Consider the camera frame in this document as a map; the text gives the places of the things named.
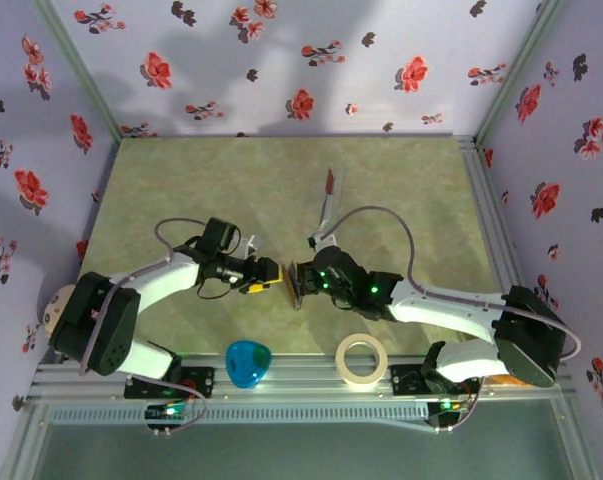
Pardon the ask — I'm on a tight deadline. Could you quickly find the small circuit board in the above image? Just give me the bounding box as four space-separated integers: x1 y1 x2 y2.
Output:
145 402 190 436
427 397 466 435

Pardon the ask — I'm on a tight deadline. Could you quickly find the aluminium frame rail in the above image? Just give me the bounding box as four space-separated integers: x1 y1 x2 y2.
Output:
458 135 547 359
28 352 580 401

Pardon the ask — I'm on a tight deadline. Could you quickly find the grey right arm cable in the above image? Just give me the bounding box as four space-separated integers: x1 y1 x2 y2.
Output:
308 206 582 435

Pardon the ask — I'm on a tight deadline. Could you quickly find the grey slotted cable duct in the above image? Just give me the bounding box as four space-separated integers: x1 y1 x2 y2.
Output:
48 402 430 426

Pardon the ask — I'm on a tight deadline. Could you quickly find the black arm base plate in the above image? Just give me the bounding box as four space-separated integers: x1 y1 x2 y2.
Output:
390 364 482 401
124 366 216 401

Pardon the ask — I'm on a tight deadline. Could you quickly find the brown leather card holder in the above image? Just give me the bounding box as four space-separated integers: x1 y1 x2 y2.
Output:
287 259 308 313

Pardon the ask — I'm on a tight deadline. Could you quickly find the grey-green corner post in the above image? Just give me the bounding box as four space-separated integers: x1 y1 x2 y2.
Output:
30 0 123 146
475 0 567 146

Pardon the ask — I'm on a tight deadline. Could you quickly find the blue translucent plastic case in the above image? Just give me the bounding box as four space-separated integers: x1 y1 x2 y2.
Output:
224 339 273 390

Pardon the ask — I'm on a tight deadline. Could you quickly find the brown teddy bear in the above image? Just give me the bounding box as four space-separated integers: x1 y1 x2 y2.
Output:
483 373 527 390

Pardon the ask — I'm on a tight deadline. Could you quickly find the cream masking tape roll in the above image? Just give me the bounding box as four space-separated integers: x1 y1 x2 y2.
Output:
334 333 390 387

